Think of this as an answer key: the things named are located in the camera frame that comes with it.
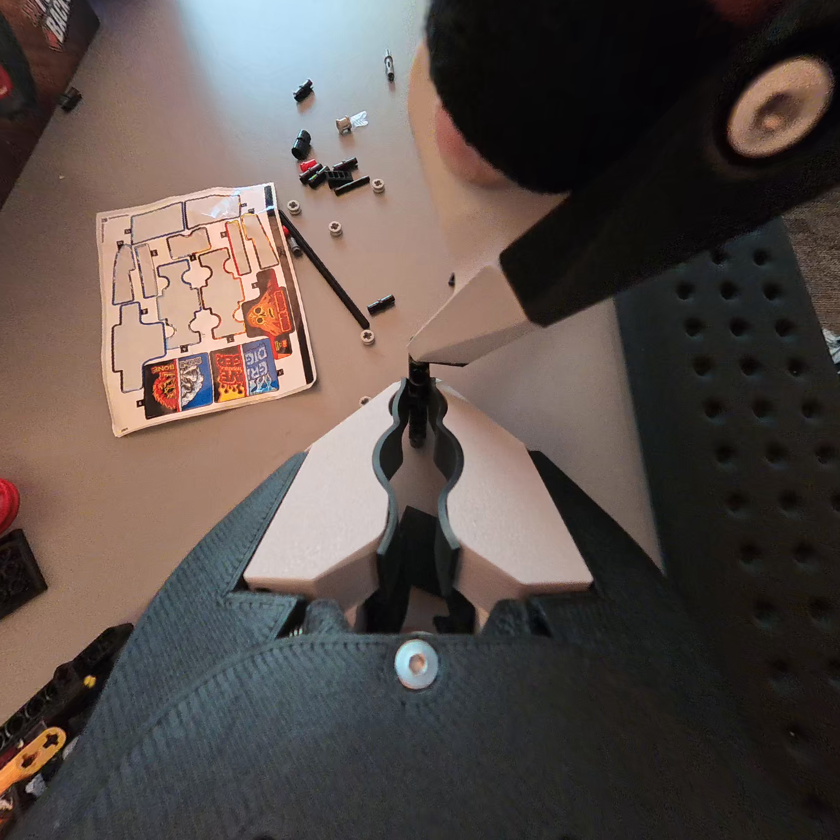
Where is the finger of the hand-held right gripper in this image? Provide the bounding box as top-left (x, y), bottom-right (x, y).
top-left (407, 262), bottom-right (531, 368)

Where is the sticker sheet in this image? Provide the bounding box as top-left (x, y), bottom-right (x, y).
top-left (96, 182), bottom-right (319, 437)

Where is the toy truck set box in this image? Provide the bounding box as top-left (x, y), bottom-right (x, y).
top-left (0, 0), bottom-right (101, 206)

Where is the long black toy axle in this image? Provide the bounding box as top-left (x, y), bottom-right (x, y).
top-left (278, 209), bottom-right (371, 329)

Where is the toy truck model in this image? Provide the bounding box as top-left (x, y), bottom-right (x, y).
top-left (0, 622), bottom-right (136, 840)

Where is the black smooth square tile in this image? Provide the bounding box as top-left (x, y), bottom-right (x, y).
top-left (394, 504), bottom-right (462, 595)

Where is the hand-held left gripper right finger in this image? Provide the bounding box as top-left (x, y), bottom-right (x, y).
top-left (430, 378), bottom-right (597, 634)

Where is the grey desk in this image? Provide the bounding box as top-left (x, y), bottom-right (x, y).
top-left (0, 0), bottom-right (665, 723)

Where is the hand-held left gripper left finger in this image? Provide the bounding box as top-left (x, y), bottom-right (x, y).
top-left (243, 378), bottom-right (421, 634)

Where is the person's right hand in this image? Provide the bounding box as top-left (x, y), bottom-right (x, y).
top-left (433, 118), bottom-right (509, 191)

